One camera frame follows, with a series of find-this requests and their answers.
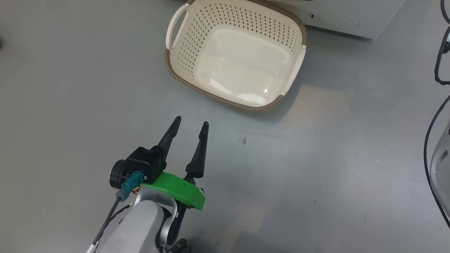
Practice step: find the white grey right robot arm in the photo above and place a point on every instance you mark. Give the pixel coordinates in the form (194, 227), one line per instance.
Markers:
(443, 165)

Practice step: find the cream perforated laundry basket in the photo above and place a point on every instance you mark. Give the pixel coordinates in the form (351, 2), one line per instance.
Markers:
(242, 63)

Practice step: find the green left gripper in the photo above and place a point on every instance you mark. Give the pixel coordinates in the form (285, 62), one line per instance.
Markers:
(175, 189)

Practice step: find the white front-load washing machine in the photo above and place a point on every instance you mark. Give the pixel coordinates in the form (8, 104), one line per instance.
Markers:
(344, 17)

